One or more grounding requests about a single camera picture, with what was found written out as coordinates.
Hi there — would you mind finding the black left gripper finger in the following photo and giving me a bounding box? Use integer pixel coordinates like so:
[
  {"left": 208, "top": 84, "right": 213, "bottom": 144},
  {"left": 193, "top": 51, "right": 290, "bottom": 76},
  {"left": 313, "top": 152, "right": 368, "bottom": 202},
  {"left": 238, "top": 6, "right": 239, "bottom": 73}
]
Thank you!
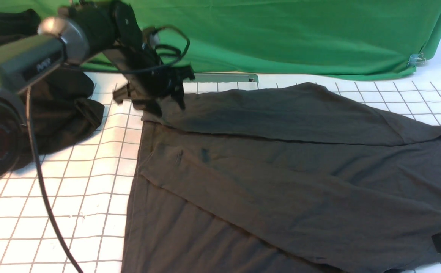
[{"left": 112, "top": 84, "right": 137, "bottom": 104}]

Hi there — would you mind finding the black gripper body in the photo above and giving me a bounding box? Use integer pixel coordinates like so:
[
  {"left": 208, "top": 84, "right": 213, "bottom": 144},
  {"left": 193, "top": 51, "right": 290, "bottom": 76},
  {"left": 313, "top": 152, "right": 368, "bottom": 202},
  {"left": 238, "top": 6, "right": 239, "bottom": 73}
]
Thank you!
[{"left": 105, "top": 41, "right": 183, "bottom": 100}]

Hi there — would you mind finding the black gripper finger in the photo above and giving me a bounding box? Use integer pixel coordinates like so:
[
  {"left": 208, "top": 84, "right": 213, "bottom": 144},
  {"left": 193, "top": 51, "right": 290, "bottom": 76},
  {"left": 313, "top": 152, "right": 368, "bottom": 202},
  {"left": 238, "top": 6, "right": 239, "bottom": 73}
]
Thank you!
[{"left": 145, "top": 91, "right": 186, "bottom": 117}]

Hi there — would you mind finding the gray long sleeve shirt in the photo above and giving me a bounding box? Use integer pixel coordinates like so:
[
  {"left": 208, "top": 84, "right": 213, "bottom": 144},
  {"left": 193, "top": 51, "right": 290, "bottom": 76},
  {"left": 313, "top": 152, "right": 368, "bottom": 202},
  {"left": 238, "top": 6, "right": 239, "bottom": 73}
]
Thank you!
[{"left": 121, "top": 83, "right": 441, "bottom": 273}]

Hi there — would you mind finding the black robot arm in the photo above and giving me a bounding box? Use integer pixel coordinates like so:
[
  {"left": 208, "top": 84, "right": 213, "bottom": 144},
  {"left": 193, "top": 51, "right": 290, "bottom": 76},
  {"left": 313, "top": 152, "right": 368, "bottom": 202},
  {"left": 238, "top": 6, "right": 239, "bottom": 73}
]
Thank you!
[{"left": 0, "top": 0, "right": 195, "bottom": 178}]

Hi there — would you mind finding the gray metal bar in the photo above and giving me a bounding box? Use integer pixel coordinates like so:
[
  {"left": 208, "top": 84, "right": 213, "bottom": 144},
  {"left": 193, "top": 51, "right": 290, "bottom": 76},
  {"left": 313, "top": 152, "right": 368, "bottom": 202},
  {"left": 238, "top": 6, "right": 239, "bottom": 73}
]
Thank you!
[{"left": 184, "top": 73, "right": 259, "bottom": 83}]

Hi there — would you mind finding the black crumpled cloth pile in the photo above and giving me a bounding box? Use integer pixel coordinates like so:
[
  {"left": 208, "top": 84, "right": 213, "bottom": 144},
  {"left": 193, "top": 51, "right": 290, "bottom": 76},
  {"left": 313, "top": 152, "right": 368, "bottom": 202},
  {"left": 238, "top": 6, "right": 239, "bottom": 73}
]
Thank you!
[{"left": 0, "top": 9, "right": 104, "bottom": 177}]

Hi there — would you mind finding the green backdrop cloth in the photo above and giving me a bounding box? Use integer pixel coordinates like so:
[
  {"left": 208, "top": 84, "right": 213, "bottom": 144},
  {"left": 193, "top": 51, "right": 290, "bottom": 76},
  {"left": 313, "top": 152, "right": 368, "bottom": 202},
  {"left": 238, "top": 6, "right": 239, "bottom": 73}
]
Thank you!
[{"left": 0, "top": 0, "right": 441, "bottom": 82}]

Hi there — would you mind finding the metal binder clip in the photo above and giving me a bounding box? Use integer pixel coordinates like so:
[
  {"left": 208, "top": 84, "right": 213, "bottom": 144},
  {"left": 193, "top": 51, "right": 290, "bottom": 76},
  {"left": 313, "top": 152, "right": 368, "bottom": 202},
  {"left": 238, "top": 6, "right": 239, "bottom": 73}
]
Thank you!
[{"left": 407, "top": 52, "right": 427, "bottom": 67}]

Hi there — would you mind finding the black camera cable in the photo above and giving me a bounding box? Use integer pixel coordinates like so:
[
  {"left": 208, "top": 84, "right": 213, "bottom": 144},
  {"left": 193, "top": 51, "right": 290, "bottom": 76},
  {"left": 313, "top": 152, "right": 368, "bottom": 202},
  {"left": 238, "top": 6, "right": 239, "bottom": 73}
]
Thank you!
[{"left": 25, "top": 25, "right": 196, "bottom": 273}]

